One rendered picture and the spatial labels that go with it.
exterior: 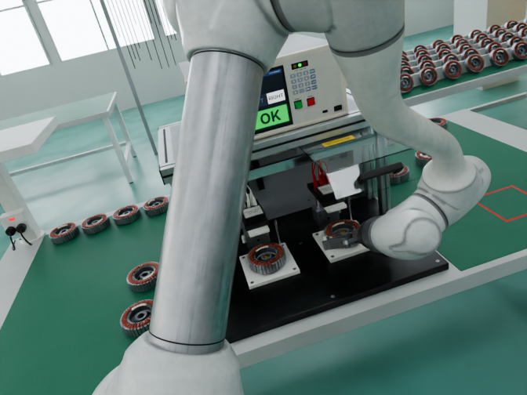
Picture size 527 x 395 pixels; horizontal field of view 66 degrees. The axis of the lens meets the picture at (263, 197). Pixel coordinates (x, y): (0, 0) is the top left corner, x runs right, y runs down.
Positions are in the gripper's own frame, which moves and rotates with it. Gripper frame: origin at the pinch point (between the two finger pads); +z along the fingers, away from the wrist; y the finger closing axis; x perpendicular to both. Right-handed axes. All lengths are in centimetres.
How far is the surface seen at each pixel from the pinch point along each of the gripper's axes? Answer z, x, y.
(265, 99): -6.0, 43.1, -11.9
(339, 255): -1.8, -5.0, -4.9
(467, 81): 95, 47, 134
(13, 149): 23, 58, -87
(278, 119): -2.9, 37.5, -9.5
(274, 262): -0.1, -0.6, -23.3
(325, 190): 3.5, 14.1, -0.7
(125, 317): 4, -1, -66
